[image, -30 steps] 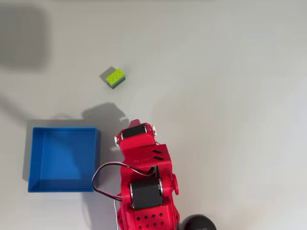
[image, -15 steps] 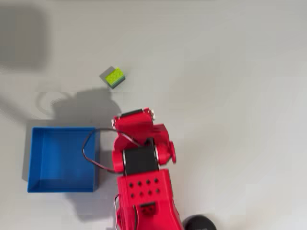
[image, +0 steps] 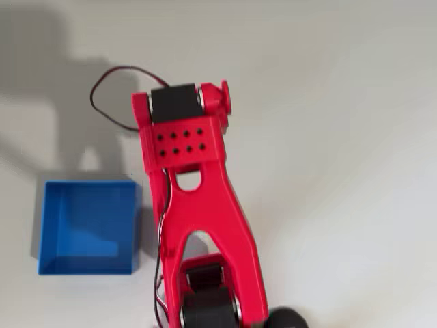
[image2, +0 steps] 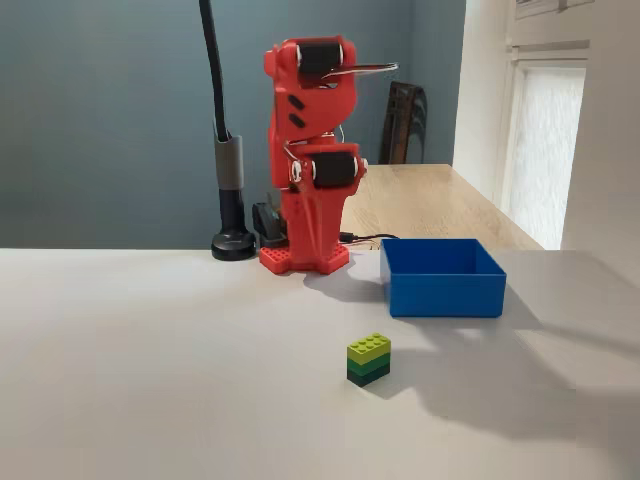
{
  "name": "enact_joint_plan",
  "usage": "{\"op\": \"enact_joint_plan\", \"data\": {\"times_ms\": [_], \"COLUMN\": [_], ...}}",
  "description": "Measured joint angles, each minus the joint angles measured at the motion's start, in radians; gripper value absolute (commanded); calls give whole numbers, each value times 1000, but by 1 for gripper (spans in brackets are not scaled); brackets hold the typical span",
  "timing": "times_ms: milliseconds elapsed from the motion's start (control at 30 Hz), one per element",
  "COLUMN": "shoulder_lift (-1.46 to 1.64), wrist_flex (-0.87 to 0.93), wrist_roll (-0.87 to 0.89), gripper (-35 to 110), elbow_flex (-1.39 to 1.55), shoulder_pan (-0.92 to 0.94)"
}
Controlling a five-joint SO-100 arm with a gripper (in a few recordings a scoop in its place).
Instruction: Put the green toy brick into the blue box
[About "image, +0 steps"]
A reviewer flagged blue plastic box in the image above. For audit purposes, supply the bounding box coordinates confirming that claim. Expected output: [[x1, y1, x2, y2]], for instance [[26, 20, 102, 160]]
[[36, 180, 143, 276]]

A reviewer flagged black round knob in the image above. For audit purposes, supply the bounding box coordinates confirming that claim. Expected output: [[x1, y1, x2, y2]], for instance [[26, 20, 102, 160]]
[[268, 306, 309, 328]]

